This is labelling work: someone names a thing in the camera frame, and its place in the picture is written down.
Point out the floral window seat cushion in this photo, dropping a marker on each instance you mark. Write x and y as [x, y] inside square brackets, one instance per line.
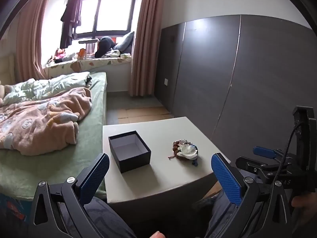
[99, 65]

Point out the dark framed window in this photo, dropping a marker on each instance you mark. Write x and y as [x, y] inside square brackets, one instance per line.
[111, 12]

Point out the grey pillow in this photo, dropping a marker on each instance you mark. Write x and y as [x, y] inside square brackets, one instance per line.
[125, 42]

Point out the dark grey wardrobe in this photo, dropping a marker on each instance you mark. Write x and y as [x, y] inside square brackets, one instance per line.
[247, 67]

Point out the white wall socket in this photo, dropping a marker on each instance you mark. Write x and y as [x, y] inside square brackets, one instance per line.
[166, 81]

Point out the white wooden rack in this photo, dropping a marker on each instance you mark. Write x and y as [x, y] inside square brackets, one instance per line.
[88, 44]

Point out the black bag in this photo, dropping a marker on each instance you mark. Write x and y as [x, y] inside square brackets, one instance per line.
[105, 46]

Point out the dark blue cardboard box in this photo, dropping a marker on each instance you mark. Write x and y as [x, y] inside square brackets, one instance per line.
[135, 163]

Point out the person's right hand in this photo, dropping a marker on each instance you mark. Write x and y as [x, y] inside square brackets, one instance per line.
[304, 203]

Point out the person's right leg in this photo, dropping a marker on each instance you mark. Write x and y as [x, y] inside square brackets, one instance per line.
[218, 208]

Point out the bed with green sheet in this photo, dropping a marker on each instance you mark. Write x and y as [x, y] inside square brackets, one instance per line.
[94, 119]

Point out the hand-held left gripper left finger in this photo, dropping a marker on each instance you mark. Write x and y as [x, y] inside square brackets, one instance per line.
[95, 176]

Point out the beige plush toy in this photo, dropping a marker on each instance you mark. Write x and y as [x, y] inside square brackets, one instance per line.
[6, 89]

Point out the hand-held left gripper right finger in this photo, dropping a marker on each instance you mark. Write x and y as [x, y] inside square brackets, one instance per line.
[226, 178]

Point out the person's left hand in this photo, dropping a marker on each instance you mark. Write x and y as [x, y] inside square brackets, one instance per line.
[157, 235]

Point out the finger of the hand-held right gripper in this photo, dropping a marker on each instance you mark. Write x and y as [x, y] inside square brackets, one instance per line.
[263, 152]
[247, 164]

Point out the light green quilt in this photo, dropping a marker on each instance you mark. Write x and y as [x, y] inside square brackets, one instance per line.
[49, 86]

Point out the colourful printed cloth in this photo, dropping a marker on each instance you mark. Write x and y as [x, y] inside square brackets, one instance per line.
[12, 210]

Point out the pile of small toys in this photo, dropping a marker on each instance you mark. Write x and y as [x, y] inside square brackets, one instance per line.
[60, 54]

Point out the person's left leg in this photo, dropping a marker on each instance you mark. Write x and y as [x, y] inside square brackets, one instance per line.
[111, 218]

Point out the white square table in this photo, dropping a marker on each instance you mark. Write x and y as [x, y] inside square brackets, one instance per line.
[161, 178]

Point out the beige padded headboard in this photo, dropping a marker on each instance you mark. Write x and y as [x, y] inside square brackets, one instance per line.
[7, 67]

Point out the pink curtain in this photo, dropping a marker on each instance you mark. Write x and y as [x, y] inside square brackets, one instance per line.
[32, 29]
[146, 42]

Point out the flat brown cardboard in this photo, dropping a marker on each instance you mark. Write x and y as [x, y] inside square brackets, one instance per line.
[143, 112]

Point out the hanging dark clothes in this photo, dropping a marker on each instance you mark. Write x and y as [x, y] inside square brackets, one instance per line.
[71, 17]

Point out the person's leg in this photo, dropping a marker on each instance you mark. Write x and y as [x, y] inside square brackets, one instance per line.
[218, 208]
[111, 218]

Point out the pink fleece blanket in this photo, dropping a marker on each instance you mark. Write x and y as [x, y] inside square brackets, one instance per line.
[44, 126]

